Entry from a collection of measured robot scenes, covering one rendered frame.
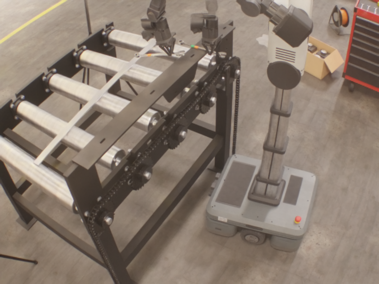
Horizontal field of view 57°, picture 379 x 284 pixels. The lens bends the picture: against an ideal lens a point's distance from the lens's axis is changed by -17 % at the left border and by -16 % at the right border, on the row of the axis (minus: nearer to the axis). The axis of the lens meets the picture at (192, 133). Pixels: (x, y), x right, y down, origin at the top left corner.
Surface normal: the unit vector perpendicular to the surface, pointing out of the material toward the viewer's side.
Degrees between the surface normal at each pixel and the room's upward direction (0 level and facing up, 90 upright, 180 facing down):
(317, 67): 90
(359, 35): 90
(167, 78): 0
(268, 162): 90
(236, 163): 0
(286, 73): 90
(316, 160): 0
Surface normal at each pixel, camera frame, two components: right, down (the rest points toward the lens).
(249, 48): -0.02, -0.72
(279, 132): -0.36, 0.65
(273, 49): -0.52, 0.70
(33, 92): 0.86, 0.34
